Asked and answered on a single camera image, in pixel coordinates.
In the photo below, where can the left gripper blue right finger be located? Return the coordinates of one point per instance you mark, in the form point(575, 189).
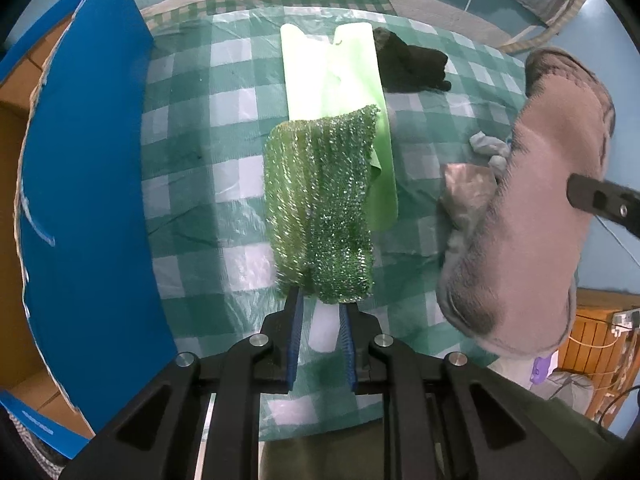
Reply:
point(348, 346)

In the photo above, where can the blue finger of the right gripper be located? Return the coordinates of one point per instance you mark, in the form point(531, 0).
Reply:
point(606, 200)

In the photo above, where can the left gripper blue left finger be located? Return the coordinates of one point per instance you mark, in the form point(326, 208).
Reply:
point(294, 308)

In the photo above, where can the white blue plastic bag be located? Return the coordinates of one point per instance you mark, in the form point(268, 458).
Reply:
point(496, 150)

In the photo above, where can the sparkly green scrubbing cloth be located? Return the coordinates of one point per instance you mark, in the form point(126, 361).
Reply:
point(317, 176)

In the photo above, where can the light green microfiber cloth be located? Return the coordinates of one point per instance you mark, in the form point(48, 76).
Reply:
point(326, 77)

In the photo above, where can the grey sock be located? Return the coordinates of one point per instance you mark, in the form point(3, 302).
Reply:
point(468, 190)

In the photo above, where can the orange wooden crate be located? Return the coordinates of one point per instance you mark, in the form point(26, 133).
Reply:
point(604, 346)

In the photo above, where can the blue cardboard box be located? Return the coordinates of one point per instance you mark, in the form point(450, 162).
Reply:
point(89, 290)

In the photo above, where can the black knit glove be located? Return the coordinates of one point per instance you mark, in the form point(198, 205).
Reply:
point(408, 68)

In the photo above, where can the teal checkered tablecloth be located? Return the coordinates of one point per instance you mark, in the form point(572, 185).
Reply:
point(215, 90)

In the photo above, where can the green beige checkered cloth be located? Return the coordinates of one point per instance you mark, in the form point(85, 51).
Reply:
point(168, 13)

